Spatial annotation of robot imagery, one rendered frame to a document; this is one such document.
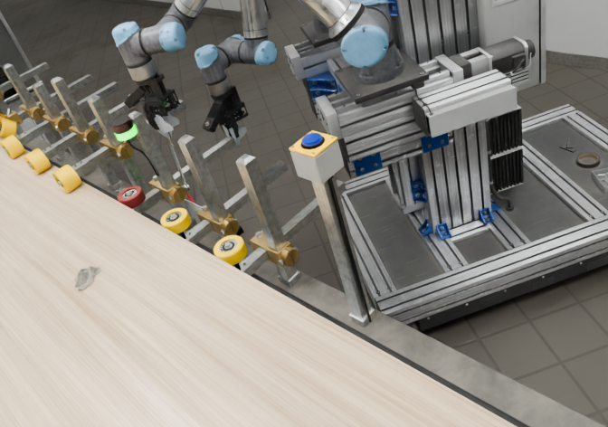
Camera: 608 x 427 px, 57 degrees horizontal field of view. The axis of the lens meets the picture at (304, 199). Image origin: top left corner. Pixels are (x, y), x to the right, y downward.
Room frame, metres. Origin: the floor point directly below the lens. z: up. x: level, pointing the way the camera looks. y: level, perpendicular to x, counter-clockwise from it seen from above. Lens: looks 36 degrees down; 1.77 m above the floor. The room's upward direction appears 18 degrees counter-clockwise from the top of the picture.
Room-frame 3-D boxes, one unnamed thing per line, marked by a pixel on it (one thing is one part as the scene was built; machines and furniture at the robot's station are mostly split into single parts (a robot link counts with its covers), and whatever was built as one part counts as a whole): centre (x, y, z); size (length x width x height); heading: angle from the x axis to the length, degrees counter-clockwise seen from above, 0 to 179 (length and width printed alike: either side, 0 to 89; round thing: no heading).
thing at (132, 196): (1.53, 0.51, 0.85); 0.08 x 0.08 x 0.11
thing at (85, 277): (1.18, 0.60, 0.91); 0.09 x 0.07 x 0.02; 160
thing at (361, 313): (0.94, -0.05, 0.93); 0.05 x 0.05 x 0.45; 36
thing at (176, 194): (1.58, 0.41, 0.85); 0.14 x 0.06 x 0.05; 36
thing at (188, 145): (1.36, 0.25, 0.87); 0.04 x 0.04 x 0.48; 36
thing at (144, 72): (1.62, 0.33, 1.23); 0.08 x 0.08 x 0.05
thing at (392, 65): (1.53, -0.33, 1.09); 0.15 x 0.15 x 0.10
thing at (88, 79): (2.47, 0.91, 0.95); 0.37 x 0.03 x 0.03; 126
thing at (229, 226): (1.37, 0.26, 0.81); 0.14 x 0.06 x 0.05; 36
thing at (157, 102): (1.61, 0.32, 1.15); 0.09 x 0.08 x 0.12; 56
